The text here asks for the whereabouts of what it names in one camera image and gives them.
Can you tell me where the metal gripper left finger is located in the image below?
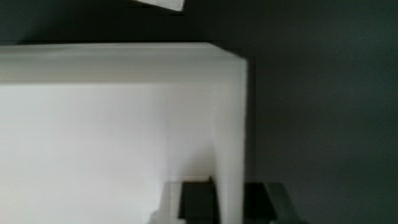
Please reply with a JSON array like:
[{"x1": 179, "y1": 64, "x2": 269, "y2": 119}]
[{"x1": 177, "y1": 179, "x2": 220, "y2": 224}]

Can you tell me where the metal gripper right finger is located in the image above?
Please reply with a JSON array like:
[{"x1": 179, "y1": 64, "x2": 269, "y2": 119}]
[{"x1": 243, "y1": 182, "x2": 308, "y2": 224}]

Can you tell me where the white drawer cabinet frame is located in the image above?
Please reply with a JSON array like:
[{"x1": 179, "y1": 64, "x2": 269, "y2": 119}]
[{"x1": 0, "y1": 43, "x2": 246, "y2": 224}]

